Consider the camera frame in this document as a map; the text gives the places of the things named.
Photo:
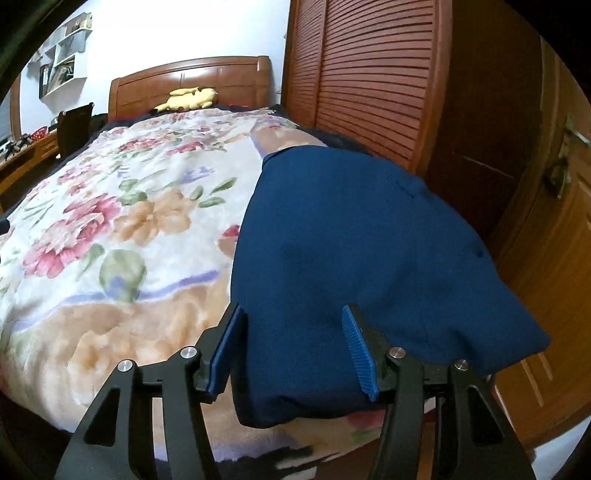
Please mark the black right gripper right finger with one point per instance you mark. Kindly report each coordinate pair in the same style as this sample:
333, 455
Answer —
473, 437

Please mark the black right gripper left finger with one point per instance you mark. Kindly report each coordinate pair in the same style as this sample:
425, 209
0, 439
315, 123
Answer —
115, 438

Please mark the navy blue suit jacket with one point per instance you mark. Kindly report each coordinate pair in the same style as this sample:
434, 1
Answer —
328, 227

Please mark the wooden room door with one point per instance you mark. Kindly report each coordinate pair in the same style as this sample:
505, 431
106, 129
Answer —
546, 262

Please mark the floral bed blanket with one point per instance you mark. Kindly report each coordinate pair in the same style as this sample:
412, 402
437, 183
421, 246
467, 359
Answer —
123, 252

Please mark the wooden desk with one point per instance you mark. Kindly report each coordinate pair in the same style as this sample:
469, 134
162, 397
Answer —
20, 164

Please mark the dark desk chair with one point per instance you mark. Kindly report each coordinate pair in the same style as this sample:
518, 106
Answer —
73, 129

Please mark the wooden louvered wardrobe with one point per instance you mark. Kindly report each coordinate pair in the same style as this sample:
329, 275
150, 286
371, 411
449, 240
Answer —
449, 90

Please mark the yellow plush toy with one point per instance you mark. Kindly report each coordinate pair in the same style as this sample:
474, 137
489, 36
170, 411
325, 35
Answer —
186, 99

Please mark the wooden bed headboard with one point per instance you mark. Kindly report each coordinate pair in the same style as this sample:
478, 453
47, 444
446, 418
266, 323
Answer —
239, 81

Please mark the brass door handle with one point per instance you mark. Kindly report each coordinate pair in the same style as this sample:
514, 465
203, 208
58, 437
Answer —
557, 176

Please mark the white wall shelf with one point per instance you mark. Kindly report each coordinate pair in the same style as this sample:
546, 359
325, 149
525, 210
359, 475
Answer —
57, 63

